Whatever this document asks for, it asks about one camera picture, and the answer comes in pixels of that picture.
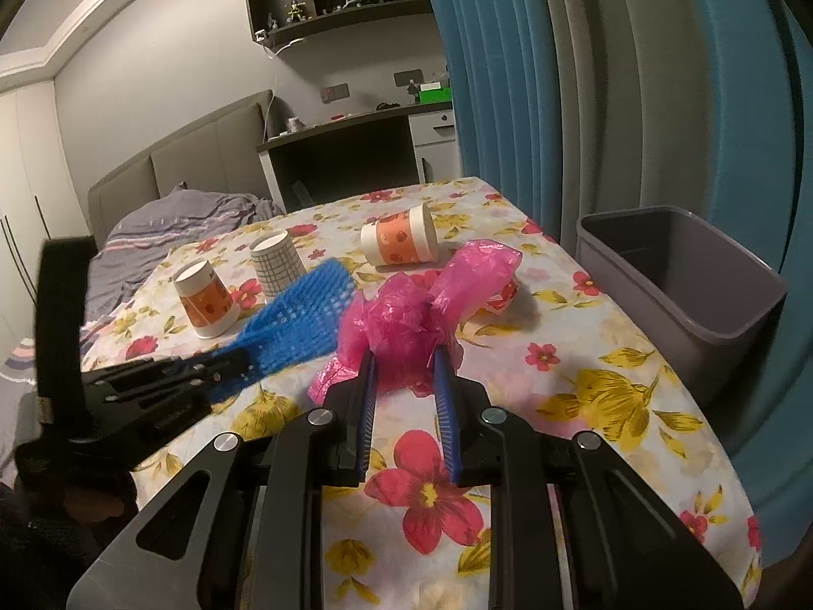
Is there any pink plastic bag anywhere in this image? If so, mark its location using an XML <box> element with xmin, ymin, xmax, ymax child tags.
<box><xmin>308</xmin><ymin>237</ymin><xmax>523</xmax><ymax>403</ymax></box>

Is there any orange dotted paper cup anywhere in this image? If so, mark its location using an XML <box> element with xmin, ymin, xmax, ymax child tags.
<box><xmin>174</xmin><ymin>260</ymin><xmax>242</xmax><ymax>339</ymax></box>
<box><xmin>360</xmin><ymin>205</ymin><xmax>438</xmax><ymax>266</ymax></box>

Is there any blue curtain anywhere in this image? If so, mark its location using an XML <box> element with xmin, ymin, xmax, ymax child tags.
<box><xmin>413</xmin><ymin>0</ymin><xmax>566</xmax><ymax>249</ymax></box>
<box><xmin>686</xmin><ymin>0</ymin><xmax>813</xmax><ymax>459</ymax></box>

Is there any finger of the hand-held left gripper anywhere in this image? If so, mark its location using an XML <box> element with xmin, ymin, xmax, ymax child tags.
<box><xmin>81</xmin><ymin>351</ymin><xmax>253</xmax><ymax>396</ymax></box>
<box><xmin>87</xmin><ymin>365</ymin><xmax>256</xmax><ymax>460</ymax></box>

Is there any grey padded headboard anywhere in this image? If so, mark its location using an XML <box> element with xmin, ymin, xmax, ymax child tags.
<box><xmin>87</xmin><ymin>90</ymin><xmax>275</xmax><ymax>249</ymax></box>

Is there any blue foam mesh sleeve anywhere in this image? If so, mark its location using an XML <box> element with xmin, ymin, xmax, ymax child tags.
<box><xmin>204</xmin><ymin>259</ymin><xmax>353</xmax><ymax>404</ymax></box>

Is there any white drawer cabinet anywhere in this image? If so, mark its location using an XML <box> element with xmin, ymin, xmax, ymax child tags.
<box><xmin>408</xmin><ymin>109</ymin><xmax>461</xmax><ymax>182</ymax></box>

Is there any grey curtain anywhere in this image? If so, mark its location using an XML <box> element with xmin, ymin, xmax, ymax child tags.
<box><xmin>534</xmin><ymin>0</ymin><xmax>718</xmax><ymax>249</ymax></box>

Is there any white grid paper cup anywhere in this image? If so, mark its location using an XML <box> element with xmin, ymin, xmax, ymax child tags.
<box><xmin>249</xmin><ymin>233</ymin><xmax>302</xmax><ymax>297</ymax></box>

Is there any white wardrobe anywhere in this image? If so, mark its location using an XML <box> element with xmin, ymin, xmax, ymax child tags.
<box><xmin>0</xmin><ymin>76</ymin><xmax>91</xmax><ymax>347</ymax></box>

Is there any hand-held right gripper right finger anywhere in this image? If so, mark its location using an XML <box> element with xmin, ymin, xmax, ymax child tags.
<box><xmin>432</xmin><ymin>346</ymin><xmax>744</xmax><ymax>610</ymax></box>

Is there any dark top desk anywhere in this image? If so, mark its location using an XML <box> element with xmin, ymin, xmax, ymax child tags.
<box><xmin>257</xmin><ymin>105</ymin><xmax>459</xmax><ymax>212</ymax></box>

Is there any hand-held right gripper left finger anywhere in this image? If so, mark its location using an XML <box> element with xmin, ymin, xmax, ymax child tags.
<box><xmin>67</xmin><ymin>349</ymin><xmax>382</xmax><ymax>610</ymax></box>

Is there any person's left hand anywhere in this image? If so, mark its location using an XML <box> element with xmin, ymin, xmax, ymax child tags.
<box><xmin>16</xmin><ymin>438</ymin><xmax>139</xmax><ymax>525</ymax></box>

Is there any grey plastic bin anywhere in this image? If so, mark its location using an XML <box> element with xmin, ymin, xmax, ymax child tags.
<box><xmin>576</xmin><ymin>205</ymin><xmax>789</xmax><ymax>404</ymax></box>

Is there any red and white plastic bag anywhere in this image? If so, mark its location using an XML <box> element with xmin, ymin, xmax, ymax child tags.
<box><xmin>486</xmin><ymin>280</ymin><xmax>520</xmax><ymax>317</ymax></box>

